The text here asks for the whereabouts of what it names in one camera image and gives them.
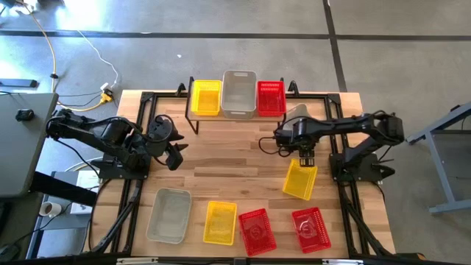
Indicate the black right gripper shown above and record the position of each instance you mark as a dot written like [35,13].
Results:
[298,136]

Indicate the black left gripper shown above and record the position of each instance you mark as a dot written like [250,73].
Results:
[160,132]

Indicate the yellow plastic slotted basket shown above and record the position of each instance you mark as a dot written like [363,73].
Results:
[300,182]
[206,99]
[220,224]

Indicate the grey plastic basket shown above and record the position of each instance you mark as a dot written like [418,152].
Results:
[169,217]
[299,110]
[239,94]

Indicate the red plastic slotted basket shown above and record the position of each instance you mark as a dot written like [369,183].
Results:
[257,232]
[271,99]
[311,230]

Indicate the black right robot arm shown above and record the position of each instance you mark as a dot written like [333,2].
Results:
[353,123]

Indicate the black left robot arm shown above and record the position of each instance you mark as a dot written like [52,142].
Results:
[110,134]

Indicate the wooden shelf with black legs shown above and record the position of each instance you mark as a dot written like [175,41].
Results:
[209,118]

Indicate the white and yellow power plugs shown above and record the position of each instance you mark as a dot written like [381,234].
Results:
[106,92]

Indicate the white box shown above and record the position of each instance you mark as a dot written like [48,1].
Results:
[86,180]

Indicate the black table leg beam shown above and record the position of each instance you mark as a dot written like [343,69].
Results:
[62,189]

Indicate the blue-grey metal stand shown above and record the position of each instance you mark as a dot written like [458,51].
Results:
[441,169]

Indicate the white cup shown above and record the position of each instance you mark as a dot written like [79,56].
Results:
[49,209]

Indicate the grey side table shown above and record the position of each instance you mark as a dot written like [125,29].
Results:
[22,154]

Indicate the small black device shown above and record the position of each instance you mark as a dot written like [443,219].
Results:
[25,115]

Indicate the black flat bar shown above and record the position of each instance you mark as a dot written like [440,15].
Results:
[18,83]

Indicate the silver metal bracket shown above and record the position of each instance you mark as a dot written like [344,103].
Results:
[138,260]
[342,261]

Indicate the black aluminium table frame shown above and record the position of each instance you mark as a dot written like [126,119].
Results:
[202,261]

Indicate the black low camera box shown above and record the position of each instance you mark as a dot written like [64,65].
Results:
[239,261]

